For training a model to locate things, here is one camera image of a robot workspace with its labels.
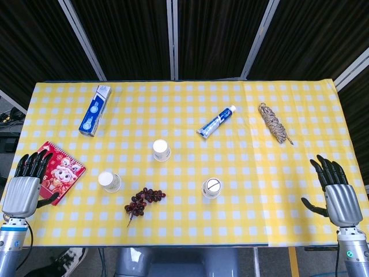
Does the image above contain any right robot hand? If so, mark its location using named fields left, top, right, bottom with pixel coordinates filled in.
left=301, top=155, right=363, bottom=229

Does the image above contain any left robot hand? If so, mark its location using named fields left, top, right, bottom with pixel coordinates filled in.
left=1, top=149, right=61, bottom=219

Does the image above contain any paper cup green flower print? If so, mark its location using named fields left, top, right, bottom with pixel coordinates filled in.
left=97, top=171, right=122, bottom=193

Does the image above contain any paper cup black line bottom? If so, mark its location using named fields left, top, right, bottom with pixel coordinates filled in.
left=201, top=177, right=223, bottom=199

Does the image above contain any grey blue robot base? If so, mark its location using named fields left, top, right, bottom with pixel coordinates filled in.
left=115, top=247, right=240, bottom=277

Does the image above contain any paper cup blue flower print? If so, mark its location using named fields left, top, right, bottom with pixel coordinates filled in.
left=152, top=139, right=171, bottom=162

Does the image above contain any red cartoon spiral notebook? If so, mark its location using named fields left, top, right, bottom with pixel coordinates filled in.
left=34, top=141, right=86, bottom=207

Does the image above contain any black white shoe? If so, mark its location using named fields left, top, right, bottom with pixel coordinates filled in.
left=24, top=247, right=88, bottom=277

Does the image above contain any blue white toothpaste box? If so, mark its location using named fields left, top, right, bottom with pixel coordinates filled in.
left=78, top=85, right=112, bottom=137

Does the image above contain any dark red grape bunch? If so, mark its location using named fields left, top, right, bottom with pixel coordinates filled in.
left=124, top=187, right=167, bottom=228

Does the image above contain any blue white toothpaste tube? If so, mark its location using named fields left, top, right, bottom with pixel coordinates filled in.
left=197, top=104, right=237, bottom=140

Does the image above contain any yellow white checked tablecloth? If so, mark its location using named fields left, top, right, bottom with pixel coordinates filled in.
left=0, top=80, right=369, bottom=248

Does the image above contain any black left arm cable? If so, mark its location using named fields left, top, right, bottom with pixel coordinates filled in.
left=16, top=220, right=34, bottom=271

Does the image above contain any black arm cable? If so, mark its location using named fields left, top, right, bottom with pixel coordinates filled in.
left=16, top=220, right=34, bottom=271
left=334, top=229, right=341, bottom=277

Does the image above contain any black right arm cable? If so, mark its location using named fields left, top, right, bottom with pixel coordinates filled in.
left=334, top=229, right=341, bottom=277

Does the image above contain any black equipment with cables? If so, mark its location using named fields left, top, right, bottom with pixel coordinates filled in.
left=0, top=106, right=26, bottom=158

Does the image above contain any grey partition frame post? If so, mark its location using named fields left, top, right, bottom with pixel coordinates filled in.
left=0, top=89, right=28, bottom=115
left=57, top=0, right=107, bottom=81
left=166, top=0, right=179, bottom=81
left=334, top=47, right=369, bottom=92
left=240, top=0, right=280, bottom=80

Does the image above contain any coiled beige rope bundle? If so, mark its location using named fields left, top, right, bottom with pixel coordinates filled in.
left=257, top=102, right=294, bottom=145

